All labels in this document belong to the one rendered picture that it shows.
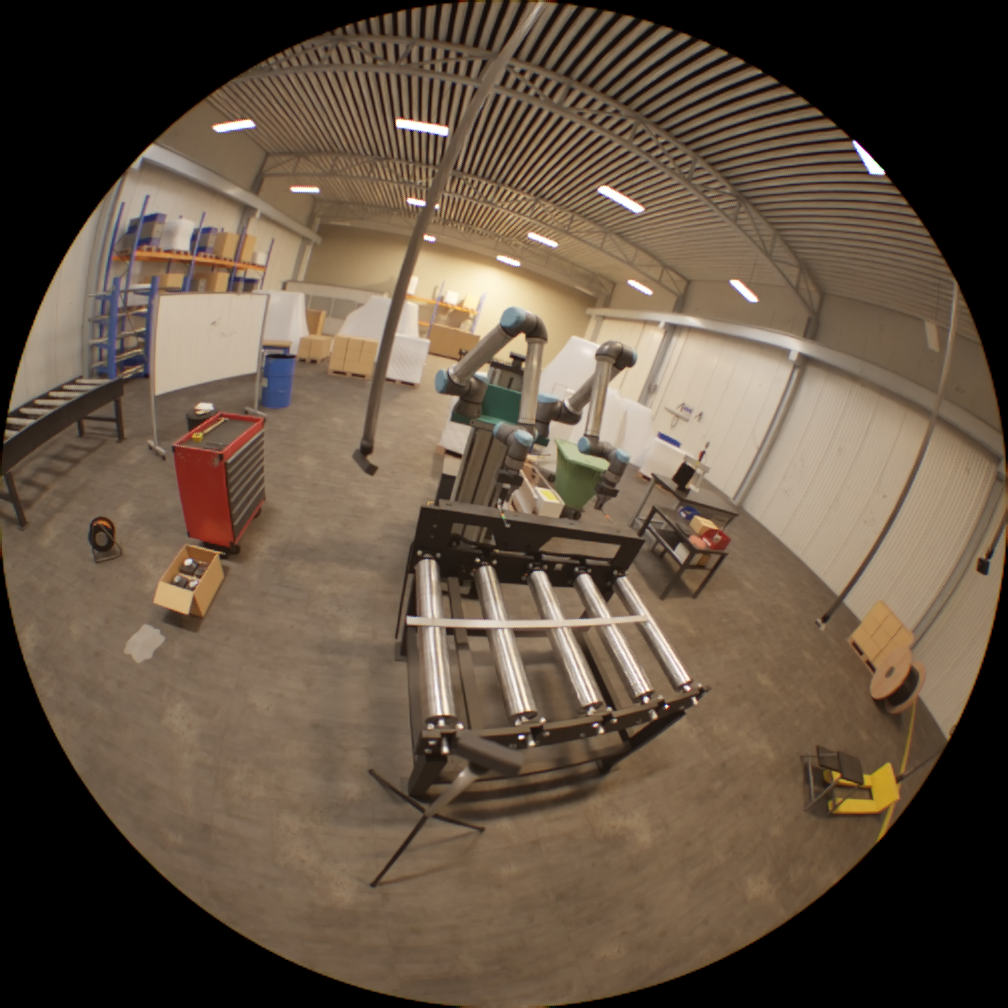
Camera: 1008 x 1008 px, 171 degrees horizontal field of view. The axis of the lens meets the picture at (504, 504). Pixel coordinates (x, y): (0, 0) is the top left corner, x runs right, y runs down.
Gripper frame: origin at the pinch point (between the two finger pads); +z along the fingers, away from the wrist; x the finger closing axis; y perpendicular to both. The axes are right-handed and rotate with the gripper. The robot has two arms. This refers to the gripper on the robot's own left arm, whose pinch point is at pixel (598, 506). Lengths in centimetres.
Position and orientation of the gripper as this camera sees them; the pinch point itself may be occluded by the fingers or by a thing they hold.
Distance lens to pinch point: 190.6
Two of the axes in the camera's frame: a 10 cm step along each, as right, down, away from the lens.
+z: -3.0, 8.4, 4.5
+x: 9.3, 1.6, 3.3
